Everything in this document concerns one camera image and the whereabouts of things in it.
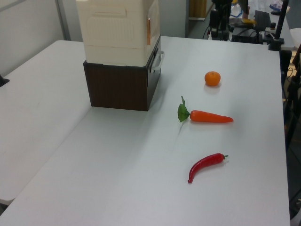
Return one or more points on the black electronics box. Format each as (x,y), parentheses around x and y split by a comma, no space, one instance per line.
(245,36)

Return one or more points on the black clamp foot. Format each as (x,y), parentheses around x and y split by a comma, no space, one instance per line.
(3,81)

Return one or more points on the red toy chili pepper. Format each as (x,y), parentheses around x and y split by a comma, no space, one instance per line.
(204,162)

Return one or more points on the dark brown drawer box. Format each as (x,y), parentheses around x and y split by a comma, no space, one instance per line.
(117,87)

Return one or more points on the cream plastic cabinet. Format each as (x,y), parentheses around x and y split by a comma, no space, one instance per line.
(110,35)

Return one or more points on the brown wooden board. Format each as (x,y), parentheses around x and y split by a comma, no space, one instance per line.
(197,9)

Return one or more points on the brown door latch strip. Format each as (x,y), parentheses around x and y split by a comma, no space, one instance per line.
(148,31)

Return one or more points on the black pole with clamp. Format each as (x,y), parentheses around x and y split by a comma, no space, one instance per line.
(281,21)

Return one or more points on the cream cabinet door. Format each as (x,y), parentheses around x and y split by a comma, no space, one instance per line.
(154,18)

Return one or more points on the grey flat panel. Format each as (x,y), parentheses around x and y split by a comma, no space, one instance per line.
(262,18)

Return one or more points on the black camera rig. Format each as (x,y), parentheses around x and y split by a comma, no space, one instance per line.
(219,21)

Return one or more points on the yellow object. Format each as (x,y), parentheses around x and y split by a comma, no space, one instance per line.
(248,21)

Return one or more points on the orange toy carrot with leaves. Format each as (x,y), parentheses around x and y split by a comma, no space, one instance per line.
(207,117)

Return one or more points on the orange toy mandarin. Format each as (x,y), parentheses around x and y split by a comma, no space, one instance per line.
(212,78)

